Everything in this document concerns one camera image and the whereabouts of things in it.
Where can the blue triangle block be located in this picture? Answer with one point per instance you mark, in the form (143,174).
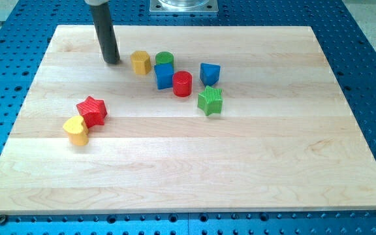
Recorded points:
(209,74)

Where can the blue cube block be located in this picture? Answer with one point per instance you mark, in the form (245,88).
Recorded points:
(164,74)

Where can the beige tool holder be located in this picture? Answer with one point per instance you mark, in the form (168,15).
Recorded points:
(96,2)

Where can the green cylinder block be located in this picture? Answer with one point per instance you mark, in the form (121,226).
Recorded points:
(164,57)

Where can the light wooden board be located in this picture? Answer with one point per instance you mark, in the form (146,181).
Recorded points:
(285,140)

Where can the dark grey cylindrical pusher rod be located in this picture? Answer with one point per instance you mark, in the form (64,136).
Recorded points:
(105,32)

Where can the red cylinder block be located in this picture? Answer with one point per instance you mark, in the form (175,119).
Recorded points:
(182,83)

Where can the green star block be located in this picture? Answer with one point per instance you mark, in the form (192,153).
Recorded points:
(210,101)

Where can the yellow heart block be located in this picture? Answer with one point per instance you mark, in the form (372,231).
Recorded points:
(76,130)

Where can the yellow hexagon block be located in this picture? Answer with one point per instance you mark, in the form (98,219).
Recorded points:
(140,61)

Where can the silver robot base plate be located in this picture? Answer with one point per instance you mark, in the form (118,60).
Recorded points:
(183,6)

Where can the red star block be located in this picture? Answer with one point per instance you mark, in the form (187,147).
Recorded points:
(93,111)

